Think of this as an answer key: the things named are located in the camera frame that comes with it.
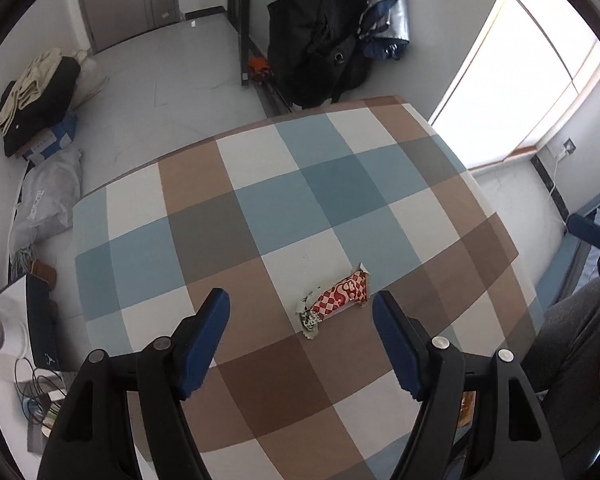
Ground black metal door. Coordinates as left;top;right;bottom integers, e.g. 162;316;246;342
227;0;255;89

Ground person's grey trousers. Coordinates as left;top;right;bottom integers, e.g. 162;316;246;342
527;280;600;461

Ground blue and white cardboard box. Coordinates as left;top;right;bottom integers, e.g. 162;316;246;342
22;110;79;162

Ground white utensil holder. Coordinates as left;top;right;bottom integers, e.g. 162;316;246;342
0;310;29;357

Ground white sack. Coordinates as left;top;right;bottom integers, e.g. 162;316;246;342
75;50;99;104

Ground black clothing pile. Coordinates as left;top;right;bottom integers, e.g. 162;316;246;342
0;55;82;159

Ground checkered tablecloth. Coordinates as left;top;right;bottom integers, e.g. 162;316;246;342
74;95;547;480

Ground grey door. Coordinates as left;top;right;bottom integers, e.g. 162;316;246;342
74;0;187;54

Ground white charger cable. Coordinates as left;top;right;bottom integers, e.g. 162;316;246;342
549;151;569;227

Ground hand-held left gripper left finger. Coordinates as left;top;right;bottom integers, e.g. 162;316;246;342
37;287;231;480

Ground red checkered snack wrapper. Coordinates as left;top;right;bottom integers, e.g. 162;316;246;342
296;264;372;342

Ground black cables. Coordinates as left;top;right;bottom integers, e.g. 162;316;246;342
13;357;69;412

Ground blue fringed cloth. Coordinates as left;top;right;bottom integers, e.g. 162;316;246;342
10;245;34;282

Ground white side cabinet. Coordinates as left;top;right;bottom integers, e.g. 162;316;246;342
0;272;62;374

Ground grey plastic bag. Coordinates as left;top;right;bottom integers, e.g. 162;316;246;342
8;147;84;262

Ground silver folded umbrella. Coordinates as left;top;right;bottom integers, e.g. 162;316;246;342
357;0;412;62

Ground black baseboard strip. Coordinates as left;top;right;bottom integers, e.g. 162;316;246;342
529;152;574;217

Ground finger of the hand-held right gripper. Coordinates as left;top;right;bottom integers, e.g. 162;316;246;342
567;213;600;252

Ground black hanging bag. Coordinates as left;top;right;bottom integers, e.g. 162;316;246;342
266;0;382;109

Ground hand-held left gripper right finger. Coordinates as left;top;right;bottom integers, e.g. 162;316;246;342
372;290;566;480

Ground orange object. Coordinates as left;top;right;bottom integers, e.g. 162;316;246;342
246;55;272;84

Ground white wardrobe with gold trim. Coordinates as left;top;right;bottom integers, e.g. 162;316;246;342
427;0;600;172

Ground brown wooden object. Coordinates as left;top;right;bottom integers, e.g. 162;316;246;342
29;258;59;287

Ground beige cloth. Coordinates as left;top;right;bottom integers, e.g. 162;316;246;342
0;48;64;129

